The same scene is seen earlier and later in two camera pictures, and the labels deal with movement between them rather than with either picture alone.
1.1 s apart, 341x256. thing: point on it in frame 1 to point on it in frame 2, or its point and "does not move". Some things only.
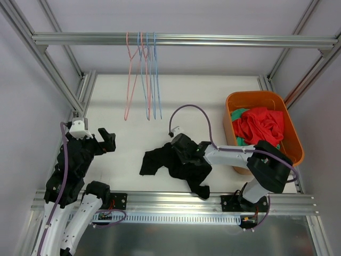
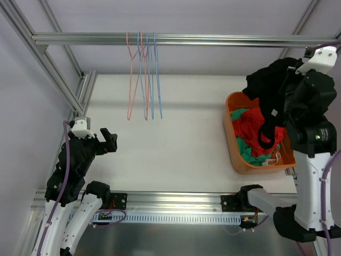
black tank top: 194,172 to 264,82
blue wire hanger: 142,73 does not move
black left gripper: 94,144 does not move
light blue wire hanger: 155,69 does not move
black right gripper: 178,144 to 290,87
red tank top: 259,124 does not move
